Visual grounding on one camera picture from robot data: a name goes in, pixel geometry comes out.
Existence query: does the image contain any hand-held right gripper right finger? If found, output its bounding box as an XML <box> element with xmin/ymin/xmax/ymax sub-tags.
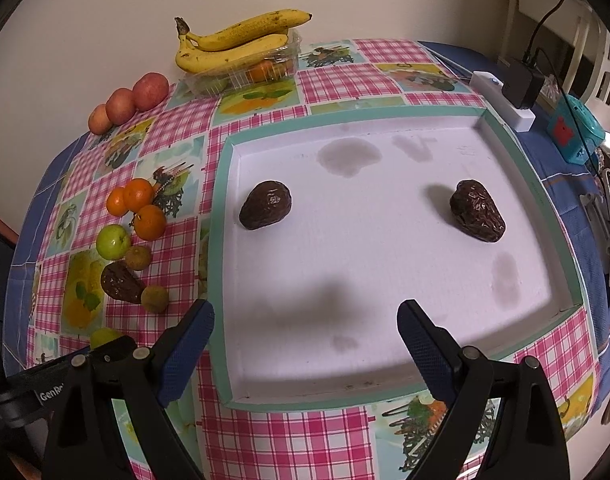
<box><xmin>396</xmin><ymin>299</ymin><xmax>571</xmax><ymax>480</ymax></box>

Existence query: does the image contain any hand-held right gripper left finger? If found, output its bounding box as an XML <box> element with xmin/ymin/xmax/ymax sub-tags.
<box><xmin>42</xmin><ymin>299</ymin><xmax>216</xmax><ymax>480</ymax></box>

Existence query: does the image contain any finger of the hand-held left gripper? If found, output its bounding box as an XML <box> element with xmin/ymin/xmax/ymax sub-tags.
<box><xmin>90</xmin><ymin>335</ymin><xmax>138</xmax><ymax>362</ymax></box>

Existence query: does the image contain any white foam tray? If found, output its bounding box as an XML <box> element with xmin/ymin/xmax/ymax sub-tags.
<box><xmin>206</xmin><ymin>106</ymin><xmax>584</xmax><ymax>412</ymax></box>

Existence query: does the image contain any orange tangerine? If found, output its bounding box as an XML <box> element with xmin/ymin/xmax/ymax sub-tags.
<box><xmin>123</xmin><ymin>178</ymin><xmax>155</xmax><ymax>212</ymax></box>
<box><xmin>106</xmin><ymin>187</ymin><xmax>130</xmax><ymax>216</ymax></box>
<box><xmin>135</xmin><ymin>204</ymin><xmax>167</xmax><ymax>241</ymax></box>

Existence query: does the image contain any yellow green fruit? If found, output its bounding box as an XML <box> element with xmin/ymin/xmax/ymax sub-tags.
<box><xmin>90</xmin><ymin>328</ymin><xmax>126</xmax><ymax>352</ymax></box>

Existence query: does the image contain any dark brown avocado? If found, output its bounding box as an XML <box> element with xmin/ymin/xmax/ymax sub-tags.
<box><xmin>449</xmin><ymin>180</ymin><xmax>507</xmax><ymax>244</ymax></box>
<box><xmin>101</xmin><ymin>261</ymin><xmax>146</xmax><ymax>305</ymax></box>
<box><xmin>238</xmin><ymin>181</ymin><xmax>292</xmax><ymax>231</ymax></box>

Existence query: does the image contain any green apple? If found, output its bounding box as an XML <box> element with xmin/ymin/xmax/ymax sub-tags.
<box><xmin>96</xmin><ymin>225</ymin><xmax>132</xmax><ymax>261</ymax></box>

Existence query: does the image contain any small red apple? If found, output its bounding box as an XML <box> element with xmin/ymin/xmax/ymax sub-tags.
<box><xmin>88</xmin><ymin>104</ymin><xmax>112</xmax><ymax>135</ymax></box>

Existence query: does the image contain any medium red apple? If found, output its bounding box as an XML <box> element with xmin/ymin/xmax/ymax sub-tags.
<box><xmin>106</xmin><ymin>88</ymin><xmax>136</xmax><ymax>125</ymax></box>

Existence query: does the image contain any white power strip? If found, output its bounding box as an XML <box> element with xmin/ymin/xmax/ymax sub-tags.
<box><xmin>469</xmin><ymin>71</ymin><xmax>537</xmax><ymax>133</ymax></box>

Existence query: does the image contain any large red apple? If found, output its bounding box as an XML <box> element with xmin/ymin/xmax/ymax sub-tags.
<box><xmin>132</xmin><ymin>73</ymin><xmax>170</xmax><ymax>112</ymax></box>

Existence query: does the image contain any teal plastic box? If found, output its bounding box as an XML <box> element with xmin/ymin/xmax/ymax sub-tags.
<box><xmin>545</xmin><ymin>94</ymin><xmax>606</xmax><ymax>165</ymax></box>

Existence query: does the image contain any pink checkered tablecloth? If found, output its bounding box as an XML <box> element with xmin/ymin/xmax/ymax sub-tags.
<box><xmin>2</xmin><ymin>37</ymin><xmax>602</xmax><ymax>480</ymax></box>

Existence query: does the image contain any clear plastic container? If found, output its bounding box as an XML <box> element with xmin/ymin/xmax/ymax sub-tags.
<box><xmin>179</xmin><ymin>27</ymin><xmax>302</xmax><ymax>97</ymax></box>

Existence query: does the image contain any black power adapter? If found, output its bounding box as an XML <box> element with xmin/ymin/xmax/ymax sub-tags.
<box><xmin>502</xmin><ymin>57</ymin><xmax>547</xmax><ymax>110</ymax></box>

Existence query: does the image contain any orange fruit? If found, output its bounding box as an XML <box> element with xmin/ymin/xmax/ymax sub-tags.
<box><xmin>247</xmin><ymin>60</ymin><xmax>293</xmax><ymax>83</ymax></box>

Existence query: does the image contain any bunch of yellow bananas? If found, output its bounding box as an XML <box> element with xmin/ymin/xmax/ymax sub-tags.
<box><xmin>175</xmin><ymin>17</ymin><xmax>290</xmax><ymax>75</ymax></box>

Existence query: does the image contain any yellow spotted banana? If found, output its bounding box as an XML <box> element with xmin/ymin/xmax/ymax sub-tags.
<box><xmin>177</xmin><ymin>8</ymin><xmax>313</xmax><ymax>52</ymax></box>

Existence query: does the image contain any white wooden chair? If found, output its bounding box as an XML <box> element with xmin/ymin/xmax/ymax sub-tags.
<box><xmin>502</xmin><ymin>0</ymin><xmax>610</xmax><ymax>131</ymax></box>

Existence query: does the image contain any black cable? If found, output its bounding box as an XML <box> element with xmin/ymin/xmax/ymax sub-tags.
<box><xmin>522</xmin><ymin>0</ymin><xmax>573</xmax><ymax>63</ymax></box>

